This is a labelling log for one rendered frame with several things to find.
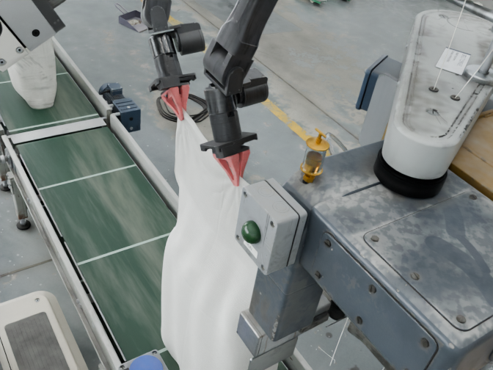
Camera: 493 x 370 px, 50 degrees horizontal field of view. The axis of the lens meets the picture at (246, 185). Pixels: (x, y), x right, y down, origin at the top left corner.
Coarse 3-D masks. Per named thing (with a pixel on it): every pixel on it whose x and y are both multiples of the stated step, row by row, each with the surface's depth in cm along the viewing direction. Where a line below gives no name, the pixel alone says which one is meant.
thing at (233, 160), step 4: (212, 152) 108; (228, 156) 104; (232, 156) 103; (236, 156) 104; (216, 160) 108; (220, 160) 108; (224, 160) 109; (228, 160) 105; (232, 160) 104; (236, 160) 105; (220, 164) 109; (224, 164) 108; (232, 164) 105; (236, 164) 105; (224, 168) 108; (228, 168) 109; (232, 168) 106; (236, 168) 106; (228, 172) 108; (236, 172) 106; (228, 176) 109; (232, 176) 109; (236, 176) 107; (232, 180) 109; (236, 180) 107; (236, 184) 108
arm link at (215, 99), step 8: (208, 88) 103; (216, 88) 101; (208, 96) 102; (216, 96) 101; (224, 96) 101; (232, 96) 103; (240, 96) 104; (208, 104) 103; (216, 104) 102; (224, 104) 102; (232, 104) 103; (208, 112) 104; (216, 112) 102; (224, 112) 102
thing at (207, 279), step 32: (192, 128) 122; (192, 160) 126; (192, 192) 130; (224, 192) 114; (192, 224) 128; (224, 224) 118; (192, 256) 124; (224, 256) 120; (192, 288) 123; (224, 288) 116; (192, 320) 126; (224, 320) 113; (192, 352) 131; (224, 352) 116
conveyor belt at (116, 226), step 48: (48, 144) 222; (96, 144) 227; (48, 192) 199; (96, 192) 203; (144, 192) 207; (96, 240) 184; (144, 240) 187; (96, 288) 168; (144, 288) 170; (144, 336) 157
